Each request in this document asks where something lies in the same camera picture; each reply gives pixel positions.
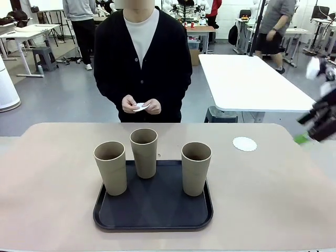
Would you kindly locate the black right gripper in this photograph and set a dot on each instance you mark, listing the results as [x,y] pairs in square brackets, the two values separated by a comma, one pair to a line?
[325,123]

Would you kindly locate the tan paper cup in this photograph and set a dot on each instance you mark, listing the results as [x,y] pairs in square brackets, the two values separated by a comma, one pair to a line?
[113,178]
[195,178]
[144,162]

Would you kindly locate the person's right forearm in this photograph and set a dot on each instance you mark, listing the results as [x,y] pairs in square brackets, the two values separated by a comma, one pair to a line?
[109,93]

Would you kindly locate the person's left forearm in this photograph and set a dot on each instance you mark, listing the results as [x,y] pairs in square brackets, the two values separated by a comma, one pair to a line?
[176,94]

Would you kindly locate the person's left hand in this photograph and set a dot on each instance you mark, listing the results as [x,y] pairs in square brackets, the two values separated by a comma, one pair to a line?
[155,106]

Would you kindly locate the person's right hand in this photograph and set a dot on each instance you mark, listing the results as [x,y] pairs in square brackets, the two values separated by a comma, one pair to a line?
[128,103]

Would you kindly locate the white folding table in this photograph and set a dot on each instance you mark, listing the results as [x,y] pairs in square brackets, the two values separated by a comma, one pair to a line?
[249,84]

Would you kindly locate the black plastic stool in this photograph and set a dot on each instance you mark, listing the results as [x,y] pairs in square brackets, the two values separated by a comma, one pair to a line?
[220,115]

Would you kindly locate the long white desk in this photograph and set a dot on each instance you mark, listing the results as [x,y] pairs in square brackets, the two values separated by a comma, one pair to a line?
[299,31]

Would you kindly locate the black metal pole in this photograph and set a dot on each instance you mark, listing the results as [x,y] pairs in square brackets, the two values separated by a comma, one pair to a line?
[258,26]

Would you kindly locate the black monitor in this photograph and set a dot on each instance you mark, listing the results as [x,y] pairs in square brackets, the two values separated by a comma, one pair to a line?
[320,12]

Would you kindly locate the black backpack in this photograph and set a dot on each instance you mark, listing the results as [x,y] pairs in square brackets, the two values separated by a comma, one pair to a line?
[233,34]

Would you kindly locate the person in dark grey t-shirt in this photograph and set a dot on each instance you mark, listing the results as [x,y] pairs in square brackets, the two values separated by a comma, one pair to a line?
[278,13]

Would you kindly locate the cardboard box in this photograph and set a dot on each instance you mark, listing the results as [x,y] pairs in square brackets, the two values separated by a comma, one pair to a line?
[194,57]

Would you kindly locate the wood top desk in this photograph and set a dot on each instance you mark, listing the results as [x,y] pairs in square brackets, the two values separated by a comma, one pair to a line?
[202,29]

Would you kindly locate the person in red top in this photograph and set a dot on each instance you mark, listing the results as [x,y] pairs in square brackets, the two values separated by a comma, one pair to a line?
[215,8]

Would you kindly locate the person in black cardigan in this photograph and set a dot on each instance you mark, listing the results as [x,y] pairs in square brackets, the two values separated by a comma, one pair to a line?
[162,65]

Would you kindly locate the black plastic serving tray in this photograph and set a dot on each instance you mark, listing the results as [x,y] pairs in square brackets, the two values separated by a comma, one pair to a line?
[157,210]

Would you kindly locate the person in grey sweatshirt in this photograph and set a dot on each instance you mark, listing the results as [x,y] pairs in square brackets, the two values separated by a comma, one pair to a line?
[78,10]

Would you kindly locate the grey plastic stool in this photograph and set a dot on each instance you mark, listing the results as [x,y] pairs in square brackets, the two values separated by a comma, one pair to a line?
[44,56]

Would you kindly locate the grey green bottle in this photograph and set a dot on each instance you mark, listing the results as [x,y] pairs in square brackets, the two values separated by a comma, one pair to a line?
[40,69]

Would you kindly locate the white board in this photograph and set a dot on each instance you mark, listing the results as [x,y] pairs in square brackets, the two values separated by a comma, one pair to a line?
[44,4]

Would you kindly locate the white adjustable desk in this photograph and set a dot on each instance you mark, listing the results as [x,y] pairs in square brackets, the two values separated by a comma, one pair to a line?
[34,27]

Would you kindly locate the white cylindrical appliance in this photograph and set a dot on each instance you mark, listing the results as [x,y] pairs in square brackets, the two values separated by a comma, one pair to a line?
[6,89]

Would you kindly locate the dark brown bag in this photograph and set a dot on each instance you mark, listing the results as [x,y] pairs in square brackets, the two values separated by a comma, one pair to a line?
[18,15]

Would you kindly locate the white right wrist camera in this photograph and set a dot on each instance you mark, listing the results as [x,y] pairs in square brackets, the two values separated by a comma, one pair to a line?
[313,68]

